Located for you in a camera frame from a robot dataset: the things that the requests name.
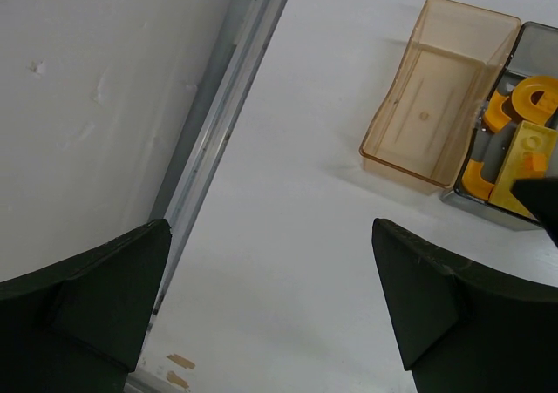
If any grey transparent container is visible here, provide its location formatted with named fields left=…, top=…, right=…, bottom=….
left=441, top=22, right=557, bottom=231

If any yellow long lego plate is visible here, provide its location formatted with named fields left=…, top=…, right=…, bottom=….
left=488, top=121, right=557, bottom=219

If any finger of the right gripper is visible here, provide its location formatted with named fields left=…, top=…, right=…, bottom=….
left=511, top=177, right=558, bottom=246

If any orange transparent container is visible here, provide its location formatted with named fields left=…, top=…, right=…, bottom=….
left=359, top=0, right=522, bottom=193

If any orange curved lego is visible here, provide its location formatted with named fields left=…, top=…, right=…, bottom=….
left=461, top=159, right=494, bottom=201
left=482, top=91, right=515, bottom=133

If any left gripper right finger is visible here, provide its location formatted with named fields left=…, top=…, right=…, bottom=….
left=371, top=219, right=557, bottom=392

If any aluminium front rail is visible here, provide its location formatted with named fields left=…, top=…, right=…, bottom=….
left=126, top=0, right=300, bottom=393

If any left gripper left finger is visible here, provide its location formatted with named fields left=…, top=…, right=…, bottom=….
left=1, top=220, right=171, bottom=392

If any orange half-round lego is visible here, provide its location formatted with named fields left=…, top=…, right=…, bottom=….
left=511, top=76, right=557, bottom=125

